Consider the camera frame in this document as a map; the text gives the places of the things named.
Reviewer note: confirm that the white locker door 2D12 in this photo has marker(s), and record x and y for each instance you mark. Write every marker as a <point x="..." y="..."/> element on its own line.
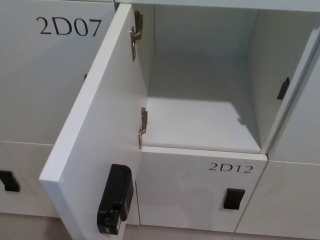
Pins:
<point x="190" y="190"/>

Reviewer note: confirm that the short metal door hinge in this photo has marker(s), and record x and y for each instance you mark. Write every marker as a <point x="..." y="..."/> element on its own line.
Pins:
<point x="143" y="126"/>

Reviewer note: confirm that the white unmarked low locker door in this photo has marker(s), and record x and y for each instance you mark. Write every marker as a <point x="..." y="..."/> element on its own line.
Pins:
<point x="285" y="200"/>

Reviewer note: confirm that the white open locker compartment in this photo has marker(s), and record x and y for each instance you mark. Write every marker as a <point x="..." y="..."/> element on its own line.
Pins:
<point x="200" y="82"/>

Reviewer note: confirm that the black strike plate in locker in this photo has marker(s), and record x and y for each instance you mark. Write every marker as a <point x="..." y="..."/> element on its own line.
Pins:
<point x="283" y="88"/>

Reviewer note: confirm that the black lock box on door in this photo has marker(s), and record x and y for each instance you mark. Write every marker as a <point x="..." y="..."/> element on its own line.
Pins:
<point x="116" y="197"/>

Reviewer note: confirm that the white unmarked tall locker door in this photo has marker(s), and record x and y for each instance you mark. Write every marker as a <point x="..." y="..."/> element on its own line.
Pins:
<point x="300" y="112"/>

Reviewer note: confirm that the white locker door below 2D07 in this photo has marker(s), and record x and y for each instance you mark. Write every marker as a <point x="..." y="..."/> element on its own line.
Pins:
<point x="22" y="180"/>

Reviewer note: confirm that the long metal door hinge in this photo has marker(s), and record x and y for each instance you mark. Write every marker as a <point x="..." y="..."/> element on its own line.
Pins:
<point x="136" y="35"/>

